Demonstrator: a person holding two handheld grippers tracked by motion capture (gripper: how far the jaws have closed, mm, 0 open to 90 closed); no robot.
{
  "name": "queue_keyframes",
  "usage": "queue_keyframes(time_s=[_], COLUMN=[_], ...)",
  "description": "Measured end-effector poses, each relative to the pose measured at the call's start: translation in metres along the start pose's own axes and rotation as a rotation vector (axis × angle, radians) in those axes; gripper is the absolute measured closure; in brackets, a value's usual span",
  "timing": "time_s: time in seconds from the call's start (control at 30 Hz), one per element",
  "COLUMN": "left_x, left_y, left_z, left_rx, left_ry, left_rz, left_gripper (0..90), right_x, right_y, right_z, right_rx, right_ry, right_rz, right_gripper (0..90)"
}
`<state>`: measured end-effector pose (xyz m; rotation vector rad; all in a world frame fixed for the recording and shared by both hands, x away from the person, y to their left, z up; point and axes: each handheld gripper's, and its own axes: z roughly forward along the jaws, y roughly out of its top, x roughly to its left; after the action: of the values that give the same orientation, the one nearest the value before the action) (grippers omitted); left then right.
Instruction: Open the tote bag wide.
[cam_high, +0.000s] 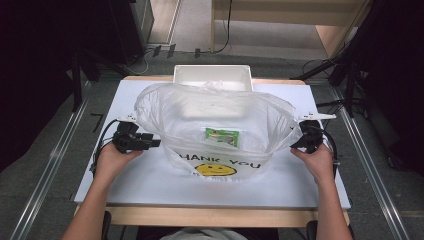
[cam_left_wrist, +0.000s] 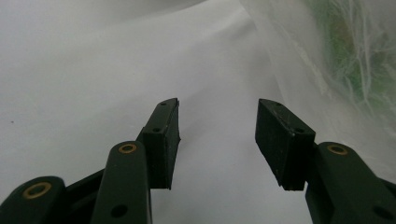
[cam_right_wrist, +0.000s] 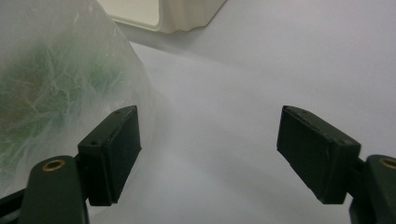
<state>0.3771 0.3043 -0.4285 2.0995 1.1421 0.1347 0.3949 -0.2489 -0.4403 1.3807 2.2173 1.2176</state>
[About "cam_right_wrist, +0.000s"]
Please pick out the translucent white plastic bag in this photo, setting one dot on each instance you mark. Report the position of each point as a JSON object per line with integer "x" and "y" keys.
{"x": 59, "y": 87}

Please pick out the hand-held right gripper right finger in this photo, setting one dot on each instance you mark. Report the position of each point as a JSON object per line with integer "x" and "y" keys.
{"x": 314, "y": 155}

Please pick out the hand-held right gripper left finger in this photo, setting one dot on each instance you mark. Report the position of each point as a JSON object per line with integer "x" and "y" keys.
{"x": 107, "y": 155}

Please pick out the cream plastic container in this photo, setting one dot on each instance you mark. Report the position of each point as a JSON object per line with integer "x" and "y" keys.
{"x": 174, "y": 14}

